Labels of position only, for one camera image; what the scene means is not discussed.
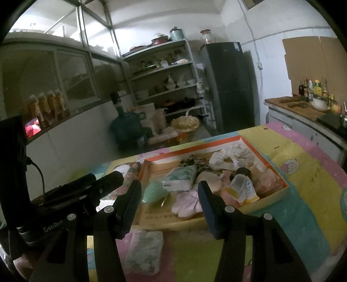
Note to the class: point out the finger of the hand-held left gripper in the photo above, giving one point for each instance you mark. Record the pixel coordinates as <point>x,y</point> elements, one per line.
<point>78,185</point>
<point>111,181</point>

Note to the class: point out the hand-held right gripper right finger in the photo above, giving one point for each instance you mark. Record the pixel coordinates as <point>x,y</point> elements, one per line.
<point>210,211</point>

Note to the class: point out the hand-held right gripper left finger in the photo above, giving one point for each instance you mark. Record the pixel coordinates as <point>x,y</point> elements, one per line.
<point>130,208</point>

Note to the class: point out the orange-edged cardboard box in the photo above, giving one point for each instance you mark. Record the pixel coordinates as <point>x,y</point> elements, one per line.
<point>151,214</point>

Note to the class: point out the beige teddy bear pink outfit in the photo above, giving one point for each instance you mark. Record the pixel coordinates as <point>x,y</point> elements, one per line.
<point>187,203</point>

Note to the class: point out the clear plastic bag peach plush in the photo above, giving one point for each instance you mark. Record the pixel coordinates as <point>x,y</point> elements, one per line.
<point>268,183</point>

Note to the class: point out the clear bag yellow label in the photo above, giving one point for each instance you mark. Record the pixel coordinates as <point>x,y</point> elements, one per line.
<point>244,189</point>

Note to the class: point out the small lit screen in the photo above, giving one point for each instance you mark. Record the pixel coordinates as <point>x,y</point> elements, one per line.
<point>33,128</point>

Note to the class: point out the teal tissue packet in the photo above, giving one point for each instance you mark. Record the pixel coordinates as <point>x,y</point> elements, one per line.
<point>180,177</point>

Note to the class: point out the pale floral tissue packet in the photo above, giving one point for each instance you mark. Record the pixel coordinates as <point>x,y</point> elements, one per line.
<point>145,252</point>

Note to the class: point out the leopard print cloth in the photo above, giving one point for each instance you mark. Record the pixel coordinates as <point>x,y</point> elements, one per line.
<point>196,162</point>

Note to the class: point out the dark brown plush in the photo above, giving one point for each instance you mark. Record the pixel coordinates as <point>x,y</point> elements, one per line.
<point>244,173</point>

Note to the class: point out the blue-green water jug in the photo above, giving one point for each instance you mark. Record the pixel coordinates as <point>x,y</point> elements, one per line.
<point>126,132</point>

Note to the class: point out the white sack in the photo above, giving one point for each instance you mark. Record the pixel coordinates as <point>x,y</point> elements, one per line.
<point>146,116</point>

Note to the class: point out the dark water jug pump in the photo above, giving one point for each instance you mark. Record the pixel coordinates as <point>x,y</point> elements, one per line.
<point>116,101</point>

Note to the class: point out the basket of steamed buns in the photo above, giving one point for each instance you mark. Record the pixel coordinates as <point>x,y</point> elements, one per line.
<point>185,123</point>

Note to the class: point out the colourful printed blanket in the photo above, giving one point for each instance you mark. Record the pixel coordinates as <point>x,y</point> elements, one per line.
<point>298,176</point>

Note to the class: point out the black frying pan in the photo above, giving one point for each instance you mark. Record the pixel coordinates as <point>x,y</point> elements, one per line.
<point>179,104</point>

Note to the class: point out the glass-door cabinet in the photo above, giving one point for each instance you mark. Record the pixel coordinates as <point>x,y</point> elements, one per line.
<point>54,70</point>

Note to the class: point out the white metal shelf rack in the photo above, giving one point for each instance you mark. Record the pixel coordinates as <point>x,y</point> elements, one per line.
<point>162,70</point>

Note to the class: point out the dark grey refrigerator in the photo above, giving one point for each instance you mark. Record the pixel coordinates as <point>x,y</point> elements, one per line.
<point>230,86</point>

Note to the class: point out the wooden kitchen counter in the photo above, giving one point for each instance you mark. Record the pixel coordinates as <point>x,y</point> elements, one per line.
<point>282,104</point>

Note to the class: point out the flat dark pan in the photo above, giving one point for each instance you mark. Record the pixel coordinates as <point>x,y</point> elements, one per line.
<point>138,48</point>

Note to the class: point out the red pot glass lid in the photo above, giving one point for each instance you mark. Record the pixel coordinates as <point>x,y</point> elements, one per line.
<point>160,39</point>

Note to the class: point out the black cooktop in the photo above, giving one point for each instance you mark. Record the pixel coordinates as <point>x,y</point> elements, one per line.
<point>332,120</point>

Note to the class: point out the white bowl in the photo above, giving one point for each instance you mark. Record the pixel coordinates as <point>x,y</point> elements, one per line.
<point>320,105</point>

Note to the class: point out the teal enamel pot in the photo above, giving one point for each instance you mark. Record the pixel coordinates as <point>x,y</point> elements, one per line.
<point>177,34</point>

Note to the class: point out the group of condiment bottles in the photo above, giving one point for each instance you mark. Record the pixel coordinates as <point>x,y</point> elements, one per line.
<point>317,88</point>

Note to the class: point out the glass jar red lid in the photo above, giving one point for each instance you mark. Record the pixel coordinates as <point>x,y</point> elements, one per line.
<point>206,36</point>

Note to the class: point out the white wall socket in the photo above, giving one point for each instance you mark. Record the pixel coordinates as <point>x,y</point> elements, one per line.
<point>260,65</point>

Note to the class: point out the brown cardboard wall sheet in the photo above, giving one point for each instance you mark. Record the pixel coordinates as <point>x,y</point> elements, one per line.
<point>314,59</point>

